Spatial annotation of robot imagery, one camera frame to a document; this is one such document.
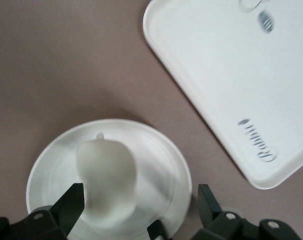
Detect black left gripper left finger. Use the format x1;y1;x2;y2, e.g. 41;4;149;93
0;182;86;240

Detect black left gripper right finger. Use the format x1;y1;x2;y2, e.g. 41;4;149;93
191;183;303;240

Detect white round plate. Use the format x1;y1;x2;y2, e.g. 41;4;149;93
25;118;193;240

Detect white steamed bun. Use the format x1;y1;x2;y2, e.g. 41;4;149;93
75;132;140;223

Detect cream rectangular rabbit tray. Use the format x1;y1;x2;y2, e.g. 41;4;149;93
142;0;303;190

